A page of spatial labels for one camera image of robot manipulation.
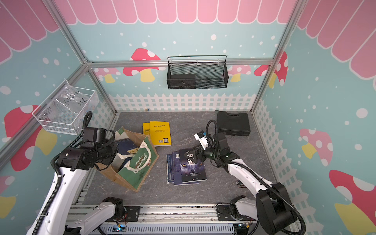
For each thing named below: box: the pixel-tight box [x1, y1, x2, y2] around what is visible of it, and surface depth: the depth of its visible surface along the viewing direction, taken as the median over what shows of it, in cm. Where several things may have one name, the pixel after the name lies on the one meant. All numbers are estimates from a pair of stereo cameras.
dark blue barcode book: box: [172, 150, 200, 187], surface depth 87 cm
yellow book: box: [149, 120, 172, 147], surface depth 106 cm
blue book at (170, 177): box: [166, 153, 175, 185], surface depth 89 cm
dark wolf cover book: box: [178, 148, 208, 184], surface depth 87 cm
